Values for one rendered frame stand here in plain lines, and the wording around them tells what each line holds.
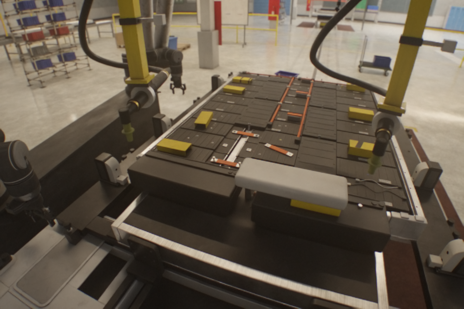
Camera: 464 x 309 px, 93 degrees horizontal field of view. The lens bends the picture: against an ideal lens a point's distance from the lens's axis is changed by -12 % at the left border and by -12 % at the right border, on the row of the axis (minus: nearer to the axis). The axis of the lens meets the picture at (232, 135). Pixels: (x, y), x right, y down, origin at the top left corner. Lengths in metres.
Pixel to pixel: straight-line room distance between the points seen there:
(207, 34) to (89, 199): 5.37
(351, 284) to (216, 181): 0.53
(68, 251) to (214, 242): 0.61
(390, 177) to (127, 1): 1.22
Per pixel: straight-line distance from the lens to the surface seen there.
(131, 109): 0.84
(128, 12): 0.88
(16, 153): 1.05
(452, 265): 1.16
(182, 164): 1.00
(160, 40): 2.38
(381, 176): 1.26
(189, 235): 0.89
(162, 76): 1.12
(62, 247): 1.23
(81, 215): 1.26
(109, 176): 1.34
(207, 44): 6.29
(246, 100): 1.81
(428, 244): 1.25
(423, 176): 1.48
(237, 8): 9.23
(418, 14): 0.81
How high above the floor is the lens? 1.69
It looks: 30 degrees down
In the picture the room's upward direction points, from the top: straight up
